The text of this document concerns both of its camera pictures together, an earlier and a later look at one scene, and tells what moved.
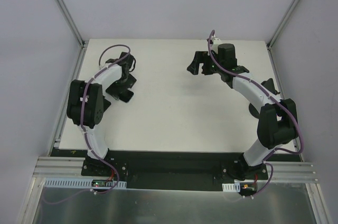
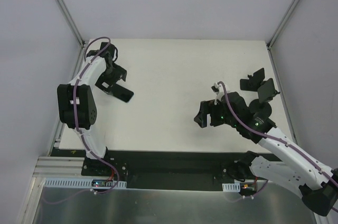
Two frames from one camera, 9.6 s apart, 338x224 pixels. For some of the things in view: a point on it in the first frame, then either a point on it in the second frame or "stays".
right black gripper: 204,63 -> 259,100
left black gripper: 121,86 -> 111,81
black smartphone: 125,95 stays
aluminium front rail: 60,167 stays
